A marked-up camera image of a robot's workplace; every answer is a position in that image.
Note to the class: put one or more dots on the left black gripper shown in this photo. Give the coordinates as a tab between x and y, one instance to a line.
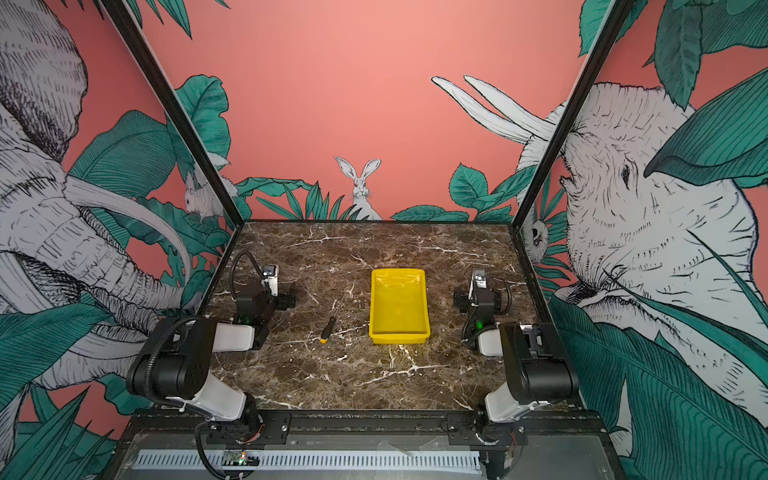
280	302

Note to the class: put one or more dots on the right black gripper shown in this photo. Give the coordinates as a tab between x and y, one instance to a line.
462	295

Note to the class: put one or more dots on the black yellow handled screwdriver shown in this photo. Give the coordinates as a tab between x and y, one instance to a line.
333	321

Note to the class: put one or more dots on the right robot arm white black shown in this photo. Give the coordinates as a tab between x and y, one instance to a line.
537	370

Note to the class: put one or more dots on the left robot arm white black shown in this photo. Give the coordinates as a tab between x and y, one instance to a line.
173	368

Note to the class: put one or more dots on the yellow plastic bin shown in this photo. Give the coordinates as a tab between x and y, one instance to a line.
398	307

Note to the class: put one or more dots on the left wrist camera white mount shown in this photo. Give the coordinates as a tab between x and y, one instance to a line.
270	279

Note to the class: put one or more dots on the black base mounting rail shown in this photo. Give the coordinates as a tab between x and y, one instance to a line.
280	424

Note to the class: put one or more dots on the white slotted cable duct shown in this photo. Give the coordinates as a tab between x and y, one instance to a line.
327	460

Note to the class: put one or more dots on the left black frame post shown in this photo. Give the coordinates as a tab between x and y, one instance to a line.
127	27

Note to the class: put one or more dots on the black frame post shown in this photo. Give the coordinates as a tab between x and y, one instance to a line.
611	26
127	27

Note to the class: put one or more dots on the right black frame post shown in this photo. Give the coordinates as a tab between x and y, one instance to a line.
611	26

